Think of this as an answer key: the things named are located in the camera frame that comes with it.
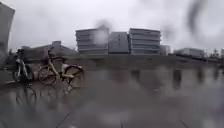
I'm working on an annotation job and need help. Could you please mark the grey multi-storey building block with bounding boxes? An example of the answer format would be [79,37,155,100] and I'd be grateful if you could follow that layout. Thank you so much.
[74,27,162,56]

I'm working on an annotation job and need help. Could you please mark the dark hedge strip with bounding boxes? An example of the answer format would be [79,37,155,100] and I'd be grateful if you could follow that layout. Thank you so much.
[31,54,224,72]

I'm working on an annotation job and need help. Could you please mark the wet grey paved plaza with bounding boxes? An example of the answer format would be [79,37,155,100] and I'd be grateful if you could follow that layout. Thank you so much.
[0,66,224,128]

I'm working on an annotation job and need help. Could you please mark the yellow bicycle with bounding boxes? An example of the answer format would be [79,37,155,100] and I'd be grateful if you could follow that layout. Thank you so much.
[37,49,86,89]

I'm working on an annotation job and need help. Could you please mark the low grey building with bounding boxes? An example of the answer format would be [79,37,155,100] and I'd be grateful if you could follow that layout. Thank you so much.
[20,40,78,60]

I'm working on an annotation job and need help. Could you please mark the low long building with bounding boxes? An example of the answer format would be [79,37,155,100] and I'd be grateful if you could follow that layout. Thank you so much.
[173,47,206,60]

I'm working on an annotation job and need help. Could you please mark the dark bicycle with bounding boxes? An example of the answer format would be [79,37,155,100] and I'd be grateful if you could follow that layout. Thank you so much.
[12,48,35,84]

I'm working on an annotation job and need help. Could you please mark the tall grey building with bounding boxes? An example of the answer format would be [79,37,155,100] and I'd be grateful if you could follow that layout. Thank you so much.
[0,1,16,66]

